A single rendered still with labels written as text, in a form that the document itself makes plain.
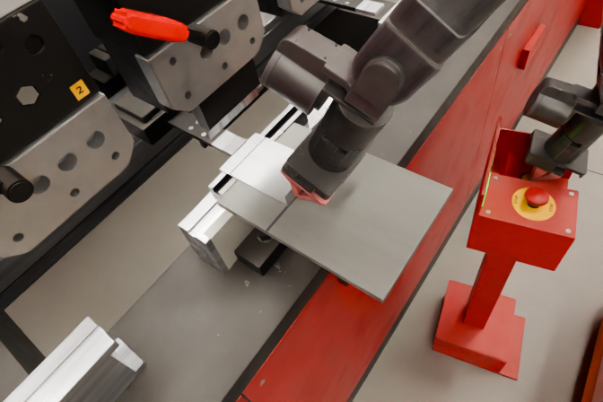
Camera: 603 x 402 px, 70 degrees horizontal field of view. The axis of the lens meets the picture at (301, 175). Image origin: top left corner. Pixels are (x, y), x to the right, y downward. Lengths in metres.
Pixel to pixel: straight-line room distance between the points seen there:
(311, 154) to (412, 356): 1.12
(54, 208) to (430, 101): 0.68
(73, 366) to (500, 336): 1.16
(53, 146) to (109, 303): 1.50
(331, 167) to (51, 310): 1.65
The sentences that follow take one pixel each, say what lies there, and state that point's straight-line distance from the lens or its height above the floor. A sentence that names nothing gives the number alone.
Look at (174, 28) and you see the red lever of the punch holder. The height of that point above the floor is 1.29.
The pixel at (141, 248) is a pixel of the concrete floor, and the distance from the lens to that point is 1.95.
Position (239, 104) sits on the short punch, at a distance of 0.60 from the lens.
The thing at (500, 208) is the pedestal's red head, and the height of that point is 0.78.
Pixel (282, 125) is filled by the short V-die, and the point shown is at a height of 0.99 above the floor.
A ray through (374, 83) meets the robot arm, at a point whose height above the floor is 1.24.
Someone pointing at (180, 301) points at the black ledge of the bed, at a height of 0.87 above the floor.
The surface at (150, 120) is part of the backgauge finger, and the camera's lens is 0.75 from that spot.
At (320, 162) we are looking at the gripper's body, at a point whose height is 1.10.
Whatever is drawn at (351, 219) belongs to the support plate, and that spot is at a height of 1.00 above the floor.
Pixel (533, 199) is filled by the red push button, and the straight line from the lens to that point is 0.85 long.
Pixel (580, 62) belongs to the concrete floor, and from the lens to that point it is 2.57.
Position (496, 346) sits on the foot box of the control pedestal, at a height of 0.12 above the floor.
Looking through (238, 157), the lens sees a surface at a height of 1.00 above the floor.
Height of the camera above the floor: 1.47
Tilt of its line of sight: 50 degrees down
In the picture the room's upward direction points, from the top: 13 degrees counter-clockwise
